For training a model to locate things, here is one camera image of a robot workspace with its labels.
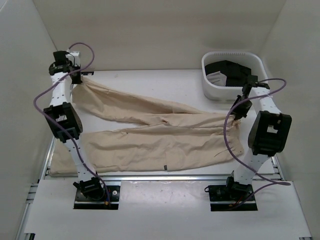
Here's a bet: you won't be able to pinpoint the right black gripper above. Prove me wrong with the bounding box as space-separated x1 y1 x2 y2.
230 95 253 121

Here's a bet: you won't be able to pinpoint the beige trousers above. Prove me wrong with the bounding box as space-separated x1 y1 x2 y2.
48 76 245 179

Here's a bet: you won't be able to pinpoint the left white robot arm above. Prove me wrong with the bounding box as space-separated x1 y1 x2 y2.
43 50 106 201

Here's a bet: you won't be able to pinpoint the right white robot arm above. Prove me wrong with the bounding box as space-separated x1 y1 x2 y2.
224 75 292 200

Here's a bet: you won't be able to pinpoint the small label sticker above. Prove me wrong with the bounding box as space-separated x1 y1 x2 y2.
81 71 95 76

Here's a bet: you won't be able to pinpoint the black folded garment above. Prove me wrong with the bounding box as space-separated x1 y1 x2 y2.
204 60 252 87

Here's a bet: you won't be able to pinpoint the white folded garment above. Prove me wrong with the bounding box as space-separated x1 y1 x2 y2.
206 71 227 87

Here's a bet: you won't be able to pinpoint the white plastic basket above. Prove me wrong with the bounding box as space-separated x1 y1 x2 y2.
201 51 267 101

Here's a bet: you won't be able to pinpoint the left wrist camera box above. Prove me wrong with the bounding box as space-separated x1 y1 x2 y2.
66 51 81 68

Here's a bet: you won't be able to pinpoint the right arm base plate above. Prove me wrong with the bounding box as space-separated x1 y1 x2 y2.
204 185 258 212

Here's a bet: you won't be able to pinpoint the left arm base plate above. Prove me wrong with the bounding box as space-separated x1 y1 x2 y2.
73 185 121 210

